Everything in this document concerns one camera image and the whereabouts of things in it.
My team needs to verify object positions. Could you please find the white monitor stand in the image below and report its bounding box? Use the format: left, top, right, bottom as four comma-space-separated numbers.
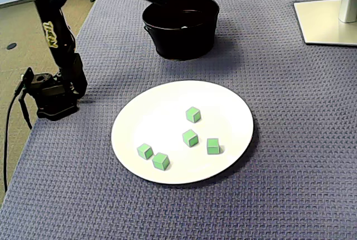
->
293, 0, 357, 47

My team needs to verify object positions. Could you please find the white round plate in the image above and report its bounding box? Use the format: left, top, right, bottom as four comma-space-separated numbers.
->
110, 80, 255, 185

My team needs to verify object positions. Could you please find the short black robot cable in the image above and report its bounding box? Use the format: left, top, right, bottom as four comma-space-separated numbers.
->
18, 96, 32, 131

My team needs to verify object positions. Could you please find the green cube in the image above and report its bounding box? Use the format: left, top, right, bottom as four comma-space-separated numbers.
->
136, 143, 155, 160
185, 105, 202, 124
206, 138, 220, 155
152, 152, 171, 171
181, 129, 199, 148

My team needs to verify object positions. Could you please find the long black robot cable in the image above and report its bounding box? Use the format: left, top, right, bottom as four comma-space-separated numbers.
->
3, 82, 25, 194

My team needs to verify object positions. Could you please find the blue woven table cloth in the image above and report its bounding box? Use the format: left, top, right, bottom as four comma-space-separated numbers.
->
0, 0, 357, 240

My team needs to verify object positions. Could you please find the black metal bucket container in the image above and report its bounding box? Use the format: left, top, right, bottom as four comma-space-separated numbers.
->
141, 0, 220, 61

